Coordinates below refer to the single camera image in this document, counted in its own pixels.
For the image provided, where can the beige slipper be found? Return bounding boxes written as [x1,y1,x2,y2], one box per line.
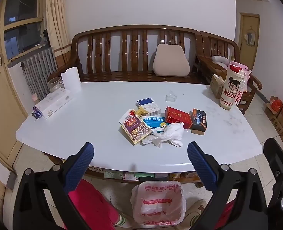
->
[175,199,207,230]

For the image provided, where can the wooden slatted bench sofa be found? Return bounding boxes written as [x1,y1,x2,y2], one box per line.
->
[47,25,204,84]

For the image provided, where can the white tissue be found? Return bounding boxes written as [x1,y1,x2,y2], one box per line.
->
[142,122,185,148]

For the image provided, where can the blue white medicine box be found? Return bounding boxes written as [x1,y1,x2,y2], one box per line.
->
[141,116,170,132]

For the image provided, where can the small white medicine box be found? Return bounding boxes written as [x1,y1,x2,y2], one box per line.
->
[145,103,161,116]

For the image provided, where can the red pants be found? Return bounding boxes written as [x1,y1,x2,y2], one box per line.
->
[68,179,236,230]

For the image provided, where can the yellow interior door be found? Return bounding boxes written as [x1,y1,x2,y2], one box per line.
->
[239,13,260,71]

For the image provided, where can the small blue packet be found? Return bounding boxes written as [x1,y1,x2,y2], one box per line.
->
[31,107,42,119]

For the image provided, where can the beige curtain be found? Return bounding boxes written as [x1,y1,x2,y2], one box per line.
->
[44,0,72,77]

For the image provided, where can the blue card box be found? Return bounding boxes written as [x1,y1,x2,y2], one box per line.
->
[137,98,156,107]

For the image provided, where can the white red plastic bag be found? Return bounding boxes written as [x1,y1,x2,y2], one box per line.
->
[130,181,187,227]

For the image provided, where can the yellow balcony door panel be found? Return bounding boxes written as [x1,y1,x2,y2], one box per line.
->
[0,60,28,166]

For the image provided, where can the white paper roll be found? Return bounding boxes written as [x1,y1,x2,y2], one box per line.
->
[61,67,82,93]

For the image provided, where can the red cigarette box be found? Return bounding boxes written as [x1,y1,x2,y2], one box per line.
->
[165,106,192,130]

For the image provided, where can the white green striped sock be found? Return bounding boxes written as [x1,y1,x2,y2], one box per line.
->
[113,214,132,228]

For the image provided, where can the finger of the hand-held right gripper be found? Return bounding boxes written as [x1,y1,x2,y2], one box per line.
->
[263,138,283,230]

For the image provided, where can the clear plastic wrapper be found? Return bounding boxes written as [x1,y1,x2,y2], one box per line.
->
[165,91,178,102]

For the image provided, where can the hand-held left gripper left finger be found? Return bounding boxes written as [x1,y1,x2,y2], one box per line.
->
[13,142,95,230]

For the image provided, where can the green packet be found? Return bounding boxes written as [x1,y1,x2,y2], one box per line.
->
[104,170,123,180]

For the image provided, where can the beige cushion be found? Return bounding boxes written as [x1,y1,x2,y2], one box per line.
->
[153,44,191,77]

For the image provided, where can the brown cardboard box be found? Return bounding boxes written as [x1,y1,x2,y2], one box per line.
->
[210,74,225,99]

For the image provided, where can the open cardboard box red contents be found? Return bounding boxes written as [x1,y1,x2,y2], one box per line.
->
[264,96,283,130]

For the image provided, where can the glass jar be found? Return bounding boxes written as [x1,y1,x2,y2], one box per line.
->
[48,77,65,93]

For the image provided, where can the window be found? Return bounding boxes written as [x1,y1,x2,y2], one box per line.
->
[0,0,46,75]

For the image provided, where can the dark box with orange side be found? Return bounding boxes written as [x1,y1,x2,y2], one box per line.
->
[189,108,207,135]

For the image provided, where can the grey rolled cloth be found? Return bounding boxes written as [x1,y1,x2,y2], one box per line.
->
[212,56,230,65]

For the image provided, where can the grey radiator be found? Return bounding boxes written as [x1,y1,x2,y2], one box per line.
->
[20,47,58,99]

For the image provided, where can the yellow snack wrapper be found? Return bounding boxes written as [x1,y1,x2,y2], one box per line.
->
[135,108,149,118]

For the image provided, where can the colourful printed box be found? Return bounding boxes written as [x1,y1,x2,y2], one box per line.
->
[119,109,153,145]

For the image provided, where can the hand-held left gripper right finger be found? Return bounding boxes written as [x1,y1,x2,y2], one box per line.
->
[187,141,268,230]

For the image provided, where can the wooden armchair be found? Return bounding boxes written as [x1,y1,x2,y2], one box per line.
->
[196,31,263,114]

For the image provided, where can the cartoon print drink bottle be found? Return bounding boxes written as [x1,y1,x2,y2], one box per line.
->
[219,64,246,111]

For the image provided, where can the long white box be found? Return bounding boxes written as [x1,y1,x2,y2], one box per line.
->
[35,88,73,120]

